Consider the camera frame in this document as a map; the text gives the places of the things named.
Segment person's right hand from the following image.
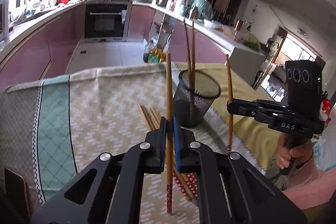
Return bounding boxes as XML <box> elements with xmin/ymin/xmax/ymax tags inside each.
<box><xmin>277</xmin><ymin>133</ymin><xmax>314</xmax><ymax>170</ymax></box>

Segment person's right forearm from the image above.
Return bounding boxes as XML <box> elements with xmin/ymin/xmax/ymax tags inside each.
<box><xmin>281</xmin><ymin>145</ymin><xmax>336</xmax><ymax>204</ymax></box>

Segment teal bag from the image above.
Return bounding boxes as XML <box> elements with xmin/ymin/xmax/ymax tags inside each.
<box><xmin>190</xmin><ymin>0</ymin><xmax>213</xmax><ymax>22</ymax></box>

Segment bunch of wooden chopsticks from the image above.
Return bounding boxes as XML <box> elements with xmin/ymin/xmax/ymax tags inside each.
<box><xmin>138</xmin><ymin>103</ymin><xmax>199</xmax><ymax>203</ymax></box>

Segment dark glass bottle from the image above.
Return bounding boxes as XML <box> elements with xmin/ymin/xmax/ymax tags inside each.
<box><xmin>143</xmin><ymin>40</ymin><xmax>155</xmax><ymax>63</ymax></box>

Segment red-patterned wooden chopstick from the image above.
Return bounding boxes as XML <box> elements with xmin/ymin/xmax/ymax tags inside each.
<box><xmin>225</xmin><ymin>54</ymin><xmax>235</xmax><ymax>157</ymax></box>
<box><xmin>189</xmin><ymin>19</ymin><xmax>196</xmax><ymax>119</ymax></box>
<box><xmin>165</xmin><ymin>53</ymin><xmax>174</xmax><ymax>214</ymax></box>
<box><xmin>183</xmin><ymin>18</ymin><xmax>192</xmax><ymax>75</ymax></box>

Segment yellow cooking oil bottle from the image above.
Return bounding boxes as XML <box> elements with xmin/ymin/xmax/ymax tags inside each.
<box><xmin>150</xmin><ymin>47</ymin><xmax>166</xmax><ymax>64</ymax></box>

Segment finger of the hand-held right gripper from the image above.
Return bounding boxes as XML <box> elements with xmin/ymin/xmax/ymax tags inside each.
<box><xmin>232</xmin><ymin>99</ymin><xmax>289</xmax><ymax>111</ymax></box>
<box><xmin>227</xmin><ymin>102</ymin><xmax>286</xmax><ymax>123</ymax></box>

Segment green vegetables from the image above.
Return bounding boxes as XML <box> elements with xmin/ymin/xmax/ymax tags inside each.
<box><xmin>243</xmin><ymin>39</ymin><xmax>262</xmax><ymax>52</ymax></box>

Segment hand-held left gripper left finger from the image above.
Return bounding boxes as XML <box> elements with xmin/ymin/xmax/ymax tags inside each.
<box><xmin>30</xmin><ymin>117</ymin><xmax>167</xmax><ymax>224</ymax></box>

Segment yellow cloth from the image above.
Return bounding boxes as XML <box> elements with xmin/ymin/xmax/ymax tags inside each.
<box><xmin>175</xmin><ymin>62</ymin><xmax>286</xmax><ymax>172</ymax></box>

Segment brown chair back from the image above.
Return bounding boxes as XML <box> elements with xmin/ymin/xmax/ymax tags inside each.
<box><xmin>4</xmin><ymin>168</ymin><xmax>30</xmax><ymax>224</ymax></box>

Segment black integrated stove oven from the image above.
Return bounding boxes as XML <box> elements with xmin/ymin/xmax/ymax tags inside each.
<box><xmin>84</xmin><ymin>0</ymin><xmax>135</xmax><ymax>39</ymax></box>

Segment beige teal patterned towel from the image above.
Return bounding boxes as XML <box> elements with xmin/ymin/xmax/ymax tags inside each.
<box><xmin>0</xmin><ymin>65</ymin><xmax>263</xmax><ymax>224</ymax></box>

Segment pink window-side kitchen cabinets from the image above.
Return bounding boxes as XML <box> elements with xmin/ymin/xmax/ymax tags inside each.
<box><xmin>0</xmin><ymin>1</ymin><xmax>86</xmax><ymax>91</ymax></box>

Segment black mesh utensil holder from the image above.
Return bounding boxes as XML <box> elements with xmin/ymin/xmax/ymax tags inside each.
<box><xmin>173</xmin><ymin>70</ymin><xmax>221</xmax><ymax>128</ymax></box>

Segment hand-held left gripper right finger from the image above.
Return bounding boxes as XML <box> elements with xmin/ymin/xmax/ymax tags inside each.
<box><xmin>172</xmin><ymin>118</ymin><xmax>307</xmax><ymax>224</ymax></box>

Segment red hanging ornament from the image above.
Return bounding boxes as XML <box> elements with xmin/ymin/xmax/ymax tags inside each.
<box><xmin>321</xmin><ymin>99</ymin><xmax>332</xmax><ymax>123</ymax></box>

